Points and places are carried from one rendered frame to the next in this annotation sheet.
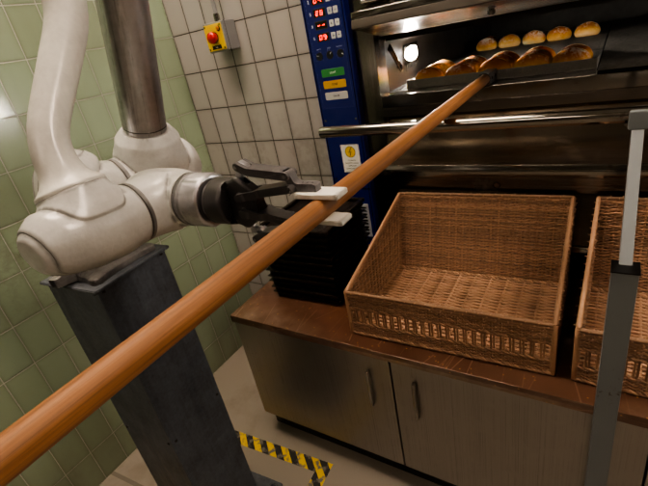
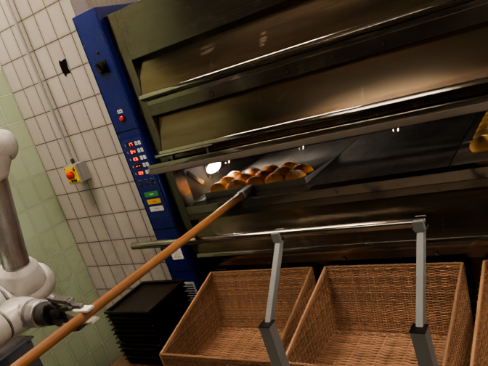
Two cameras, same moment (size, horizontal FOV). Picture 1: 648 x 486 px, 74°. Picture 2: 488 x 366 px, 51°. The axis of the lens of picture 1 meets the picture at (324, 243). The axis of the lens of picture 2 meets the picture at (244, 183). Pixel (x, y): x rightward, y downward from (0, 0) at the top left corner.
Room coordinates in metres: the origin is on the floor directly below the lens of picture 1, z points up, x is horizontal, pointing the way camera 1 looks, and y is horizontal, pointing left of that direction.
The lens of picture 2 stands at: (-0.88, -0.56, 1.76)
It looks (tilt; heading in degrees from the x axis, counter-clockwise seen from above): 13 degrees down; 359
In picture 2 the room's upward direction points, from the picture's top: 18 degrees counter-clockwise
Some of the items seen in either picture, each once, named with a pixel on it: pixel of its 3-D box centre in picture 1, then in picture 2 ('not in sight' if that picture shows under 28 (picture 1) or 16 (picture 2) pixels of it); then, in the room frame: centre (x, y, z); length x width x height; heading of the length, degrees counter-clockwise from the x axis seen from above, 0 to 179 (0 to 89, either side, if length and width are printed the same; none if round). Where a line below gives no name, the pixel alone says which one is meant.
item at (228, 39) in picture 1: (221, 36); (77, 172); (1.82, 0.22, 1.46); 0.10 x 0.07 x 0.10; 54
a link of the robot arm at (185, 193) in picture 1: (205, 199); (39, 313); (0.69, 0.18, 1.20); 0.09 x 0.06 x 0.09; 144
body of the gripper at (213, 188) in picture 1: (238, 201); (53, 313); (0.65, 0.12, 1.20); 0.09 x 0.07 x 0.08; 54
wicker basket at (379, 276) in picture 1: (460, 265); (242, 325); (1.09, -0.38, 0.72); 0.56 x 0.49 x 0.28; 55
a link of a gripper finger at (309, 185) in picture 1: (301, 179); (75, 303); (0.57, 0.01, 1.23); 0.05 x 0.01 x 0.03; 54
